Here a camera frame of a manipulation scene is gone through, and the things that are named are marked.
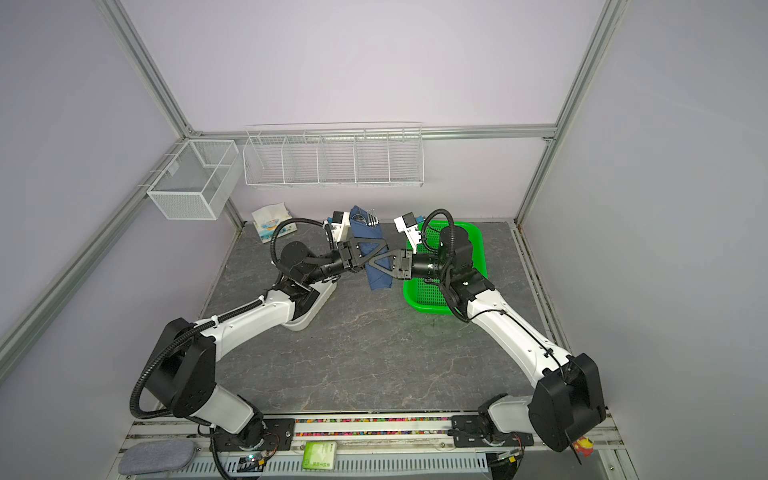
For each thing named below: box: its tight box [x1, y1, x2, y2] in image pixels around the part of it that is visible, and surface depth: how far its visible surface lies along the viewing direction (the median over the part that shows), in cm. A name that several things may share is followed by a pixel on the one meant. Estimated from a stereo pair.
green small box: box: [302, 441, 337, 470], surface depth 71 cm
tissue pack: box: [251, 202, 298, 243], surface depth 114 cm
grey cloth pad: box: [118, 439, 198, 475], surface depth 70 cm
